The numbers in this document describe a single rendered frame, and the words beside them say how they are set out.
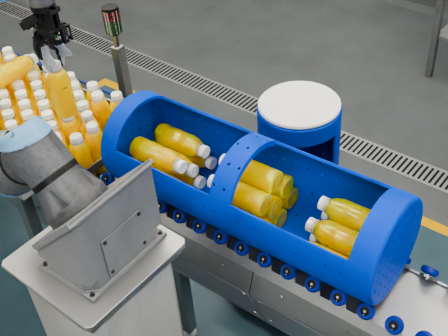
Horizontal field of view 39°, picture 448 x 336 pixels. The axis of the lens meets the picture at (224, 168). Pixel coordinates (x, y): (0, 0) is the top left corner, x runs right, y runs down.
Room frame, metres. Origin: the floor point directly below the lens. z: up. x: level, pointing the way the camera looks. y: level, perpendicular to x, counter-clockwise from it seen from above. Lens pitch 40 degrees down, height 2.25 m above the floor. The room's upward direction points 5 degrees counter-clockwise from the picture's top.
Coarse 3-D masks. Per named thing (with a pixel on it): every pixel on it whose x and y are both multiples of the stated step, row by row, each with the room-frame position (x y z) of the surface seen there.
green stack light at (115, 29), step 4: (120, 20) 2.12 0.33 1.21; (104, 24) 2.11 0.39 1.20; (108, 24) 2.10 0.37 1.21; (112, 24) 2.09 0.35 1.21; (116, 24) 2.10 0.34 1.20; (120, 24) 2.11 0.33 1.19; (108, 28) 2.10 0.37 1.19; (112, 28) 2.09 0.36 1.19; (116, 28) 2.10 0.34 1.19; (120, 28) 2.11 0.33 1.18; (108, 32) 2.10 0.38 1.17; (112, 32) 2.09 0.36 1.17; (116, 32) 2.10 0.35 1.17; (120, 32) 2.10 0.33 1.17
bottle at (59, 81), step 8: (56, 72) 1.65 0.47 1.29; (64, 72) 1.67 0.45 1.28; (48, 80) 1.65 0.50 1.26; (56, 80) 1.64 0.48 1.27; (64, 80) 1.65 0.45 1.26; (56, 88) 1.64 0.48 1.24; (64, 88) 1.64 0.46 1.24; (72, 88) 1.68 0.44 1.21; (56, 96) 1.64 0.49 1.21; (64, 96) 1.64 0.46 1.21; (72, 96) 1.66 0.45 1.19; (56, 104) 1.64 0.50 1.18; (64, 104) 1.64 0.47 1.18; (72, 104) 1.65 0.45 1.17; (56, 112) 1.65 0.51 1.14; (64, 112) 1.64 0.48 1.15; (72, 112) 1.65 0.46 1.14
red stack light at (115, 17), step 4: (112, 12) 2.10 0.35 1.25; (116, 12) 2.10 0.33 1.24; (104, 16) 2.10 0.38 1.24; (108, 16) 2.09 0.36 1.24; (112, 16) 2.09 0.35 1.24; (116, 16) 2.10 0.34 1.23; (120, 16) 2.13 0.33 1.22; (104, 20) 2.10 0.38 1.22; (108, 20) 2.09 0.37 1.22; (112, 20) 2.09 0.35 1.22; (116, 20) 2.10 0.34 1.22
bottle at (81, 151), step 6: (72, 144) 1.59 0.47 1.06; (78, 144) 1.59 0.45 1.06; (84, 144) 1.60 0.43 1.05; (72, 150) 1.58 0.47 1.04; (78, 150) 1.58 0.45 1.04; (84, 150) 1.58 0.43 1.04; (90, 150) 1.61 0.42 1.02; (78, 156) 1.57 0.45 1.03; (84, 156) 1.58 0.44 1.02; (90, 156) 1.60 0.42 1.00; (78, 162) 1.57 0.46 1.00; (84, 162) 1.58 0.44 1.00; (90, 162) 1.59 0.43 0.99; (84, 168) 1.57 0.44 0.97; (96, 174) 1.60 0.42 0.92
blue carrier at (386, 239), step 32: (128, 96) 1.57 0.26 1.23; (160, 96) 1.59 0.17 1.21; (128, 128) 1.55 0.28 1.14; (192, 128) 1.60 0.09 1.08; (224, 128) 1.50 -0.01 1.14; (128, 160) 1.40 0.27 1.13; (224, 160) 1.26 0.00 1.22; (256, 160) 1.44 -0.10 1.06; (288, 160) 1.37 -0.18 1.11; (320, 160) 1.24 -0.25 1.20; (160, 192) 1.32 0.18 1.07; (192, 192) 1.24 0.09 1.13; (224, 192) 1.19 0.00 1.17; (320, 192) 1.29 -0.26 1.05; (352, 192) 1.24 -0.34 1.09; (384, 192) 1.17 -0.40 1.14; (224, 224) 1.17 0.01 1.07; (256, 224) 1.11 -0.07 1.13; (288, 224) 1.26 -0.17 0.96; (384, 224) 0.98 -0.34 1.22; (416, 224) 1.08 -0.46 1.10; (288, 256) 1.04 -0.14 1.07; (320, 256) 0.99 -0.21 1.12; (352, 256) 0.95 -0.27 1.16; (384, 256) 0.94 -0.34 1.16; (352, 288) 0.93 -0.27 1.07; (384, 288) 0.96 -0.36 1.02
